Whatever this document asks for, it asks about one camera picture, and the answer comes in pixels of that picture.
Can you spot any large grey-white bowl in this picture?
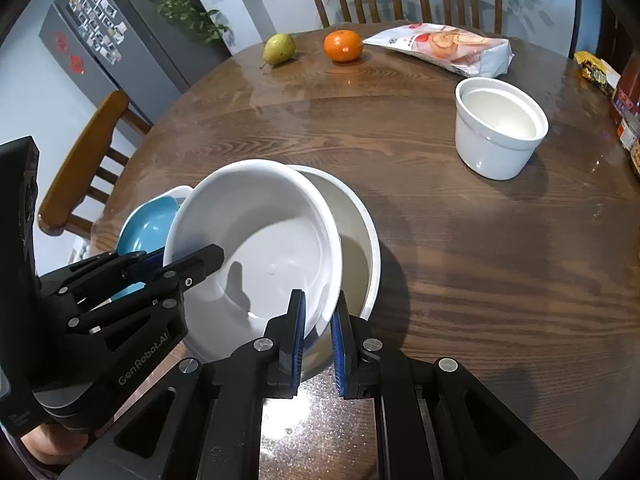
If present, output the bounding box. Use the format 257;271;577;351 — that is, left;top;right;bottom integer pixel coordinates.
287;164;382;383

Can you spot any yellow snack packet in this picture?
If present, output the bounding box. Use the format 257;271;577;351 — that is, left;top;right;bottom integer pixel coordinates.
574;51;621;96

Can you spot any red sauce bottle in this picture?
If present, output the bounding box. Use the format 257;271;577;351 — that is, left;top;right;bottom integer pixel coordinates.
610;42;640;151

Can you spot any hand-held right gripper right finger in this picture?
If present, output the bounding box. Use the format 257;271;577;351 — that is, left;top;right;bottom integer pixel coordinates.
330;294;576;480

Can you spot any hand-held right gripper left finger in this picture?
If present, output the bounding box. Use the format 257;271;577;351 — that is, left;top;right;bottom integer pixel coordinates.
57;289;307;480

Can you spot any small straight-sided white bowl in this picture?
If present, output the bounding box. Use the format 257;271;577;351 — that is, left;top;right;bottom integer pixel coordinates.
454;77;550;181

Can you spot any green pear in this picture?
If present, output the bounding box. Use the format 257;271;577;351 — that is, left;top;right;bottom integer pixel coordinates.
260;33;297;68

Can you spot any cluster of fridge photo magnets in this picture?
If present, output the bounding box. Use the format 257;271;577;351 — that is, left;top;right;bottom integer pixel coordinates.
65;0;126;63

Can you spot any blue oval dish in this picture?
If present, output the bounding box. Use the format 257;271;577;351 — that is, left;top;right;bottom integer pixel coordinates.
116;195;181;303

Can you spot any medium white bowl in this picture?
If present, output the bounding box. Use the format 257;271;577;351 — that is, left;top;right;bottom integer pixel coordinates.
163;159;344;363

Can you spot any orange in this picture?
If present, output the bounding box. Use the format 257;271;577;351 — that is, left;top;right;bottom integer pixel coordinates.
323;30;364;63

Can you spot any person's left hand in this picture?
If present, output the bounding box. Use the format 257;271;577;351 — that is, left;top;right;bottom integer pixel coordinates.
21;422;88;467

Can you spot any white snack bag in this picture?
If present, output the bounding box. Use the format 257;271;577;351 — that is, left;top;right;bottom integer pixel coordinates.
362;22;515;78

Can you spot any grey refrigerator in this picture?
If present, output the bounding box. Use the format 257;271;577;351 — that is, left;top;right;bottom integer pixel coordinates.
39;0;233;126

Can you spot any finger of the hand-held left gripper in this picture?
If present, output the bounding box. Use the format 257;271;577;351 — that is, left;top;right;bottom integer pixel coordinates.
39;250;166;307
66;244;226;334

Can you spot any trailing green plant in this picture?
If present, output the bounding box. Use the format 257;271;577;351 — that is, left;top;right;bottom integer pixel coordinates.
112;0;233;48

